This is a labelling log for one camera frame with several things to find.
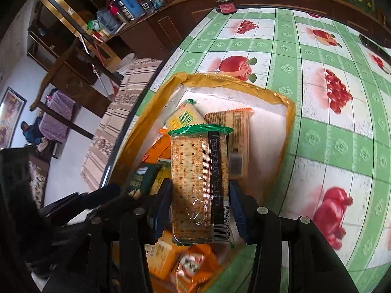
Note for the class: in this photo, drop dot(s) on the green-edged cracker packet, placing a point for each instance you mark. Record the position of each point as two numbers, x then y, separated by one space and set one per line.
195 183
183 117

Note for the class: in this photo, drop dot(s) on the red jar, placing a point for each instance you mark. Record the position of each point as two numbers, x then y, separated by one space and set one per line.
226 6

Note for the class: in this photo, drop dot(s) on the wooden shelf cabinet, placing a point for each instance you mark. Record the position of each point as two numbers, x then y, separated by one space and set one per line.
55 21

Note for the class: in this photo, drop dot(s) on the yellow-orange snack packet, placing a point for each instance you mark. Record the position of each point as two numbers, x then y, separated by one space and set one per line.
162 256

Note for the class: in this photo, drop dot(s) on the plain orange snack packet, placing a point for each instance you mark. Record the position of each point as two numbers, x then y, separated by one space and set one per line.
158 149

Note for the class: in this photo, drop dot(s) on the orange-edged cracker packet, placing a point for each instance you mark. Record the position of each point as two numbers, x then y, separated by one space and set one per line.
239 134

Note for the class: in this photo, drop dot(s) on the long wooden sideboard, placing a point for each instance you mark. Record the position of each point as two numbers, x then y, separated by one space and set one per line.
183 21

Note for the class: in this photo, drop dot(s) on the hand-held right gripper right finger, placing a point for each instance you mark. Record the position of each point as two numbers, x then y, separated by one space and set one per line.
241 216

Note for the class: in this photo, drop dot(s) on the framed wall picture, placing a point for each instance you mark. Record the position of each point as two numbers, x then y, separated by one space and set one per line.
10 116

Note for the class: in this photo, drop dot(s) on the table with purple cloth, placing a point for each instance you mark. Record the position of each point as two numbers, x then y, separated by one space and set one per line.
58 116

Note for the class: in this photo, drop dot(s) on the striped seat cushion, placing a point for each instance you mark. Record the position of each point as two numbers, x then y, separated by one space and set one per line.
122 113

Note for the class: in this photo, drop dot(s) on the black remote control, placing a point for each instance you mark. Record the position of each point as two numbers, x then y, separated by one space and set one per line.
374 45

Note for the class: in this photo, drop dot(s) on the blue plastic container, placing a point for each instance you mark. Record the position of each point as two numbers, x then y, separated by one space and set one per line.
129 4

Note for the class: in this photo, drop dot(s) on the dark armchair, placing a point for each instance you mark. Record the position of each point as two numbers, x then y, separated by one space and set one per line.
21 174

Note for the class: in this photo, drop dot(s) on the shiny orange snack packet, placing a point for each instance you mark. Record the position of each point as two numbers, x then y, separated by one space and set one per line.
195 265

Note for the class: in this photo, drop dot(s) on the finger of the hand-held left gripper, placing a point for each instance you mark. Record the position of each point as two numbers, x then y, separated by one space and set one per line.
100 193

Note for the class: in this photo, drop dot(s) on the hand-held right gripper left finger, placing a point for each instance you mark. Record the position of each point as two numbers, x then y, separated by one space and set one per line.
162 210

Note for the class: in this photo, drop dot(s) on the dark green snack packet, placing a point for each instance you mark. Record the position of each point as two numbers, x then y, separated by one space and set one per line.
142 180

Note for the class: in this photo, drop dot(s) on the clear water jug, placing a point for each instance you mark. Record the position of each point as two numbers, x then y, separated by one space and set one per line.
106 19

